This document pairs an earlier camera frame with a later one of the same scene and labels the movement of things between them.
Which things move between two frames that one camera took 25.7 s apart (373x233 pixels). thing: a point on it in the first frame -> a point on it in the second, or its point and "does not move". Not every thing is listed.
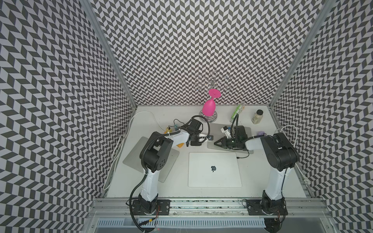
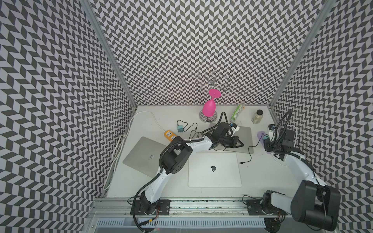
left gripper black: x=195 y=143 -> x=235 y=140
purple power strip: x=261 y=133 does not move
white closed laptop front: x=213 y=170 does not move
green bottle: x=239 y=109 does not move
